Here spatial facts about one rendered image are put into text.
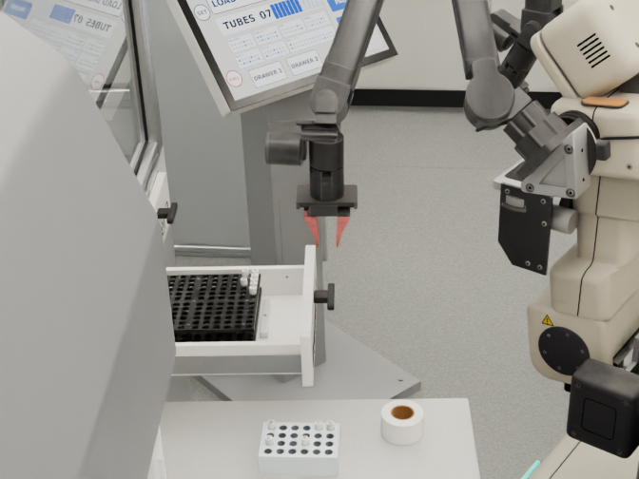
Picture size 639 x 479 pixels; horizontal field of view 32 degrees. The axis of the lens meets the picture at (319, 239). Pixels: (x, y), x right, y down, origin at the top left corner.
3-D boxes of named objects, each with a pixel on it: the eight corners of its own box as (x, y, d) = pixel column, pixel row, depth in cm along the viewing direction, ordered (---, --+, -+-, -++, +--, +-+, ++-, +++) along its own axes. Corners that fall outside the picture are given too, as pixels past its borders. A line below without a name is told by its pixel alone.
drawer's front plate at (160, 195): (171, 217, 236) (166, 170, 230) (150, 289, 211) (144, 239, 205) (164, 217, 236) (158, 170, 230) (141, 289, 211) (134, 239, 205)
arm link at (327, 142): (341, 139, 175) (345, 124, 180) (299, 137, 176) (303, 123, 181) (341, 177, 179) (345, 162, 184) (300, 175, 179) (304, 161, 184)
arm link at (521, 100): (539, 106, 173) (536, 113, 178) (495, 60, 174) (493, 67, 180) (495, 145, 173) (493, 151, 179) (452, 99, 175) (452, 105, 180)
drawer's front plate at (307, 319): (317, 294, 207) (315, 243, 202) (313, 388, 182) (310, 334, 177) (308, 294, 207) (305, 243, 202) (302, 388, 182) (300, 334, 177)
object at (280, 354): (307, 292, 205) (305, 263, 202) (301, 374, 183) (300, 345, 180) (94, 295, 207) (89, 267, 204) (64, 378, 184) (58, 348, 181)
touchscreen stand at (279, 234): (420, 389, 313) (426, 47, 263) (298, 460, 289) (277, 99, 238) (309, 316, 347) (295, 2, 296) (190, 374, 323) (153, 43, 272)
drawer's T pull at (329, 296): (335, 288, 194) (334, 281, 193) (334, 312, 187) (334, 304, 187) (314, 288, 194) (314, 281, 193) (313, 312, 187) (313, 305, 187)
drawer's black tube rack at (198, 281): (262, 303, 202) (261, 273, 199) (256, 359, 186) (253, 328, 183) (143, 305, 203) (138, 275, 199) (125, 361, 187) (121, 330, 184)
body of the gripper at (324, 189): (297, 194, 187) (296, 155, 184) (357, 194, 187) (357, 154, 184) (296, 212, 182) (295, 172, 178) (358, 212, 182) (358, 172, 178)
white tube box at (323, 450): (339, 441, 179) (339, 422, 177) (338, 476, 172) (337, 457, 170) (264, 440, 180) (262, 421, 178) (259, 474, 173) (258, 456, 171)
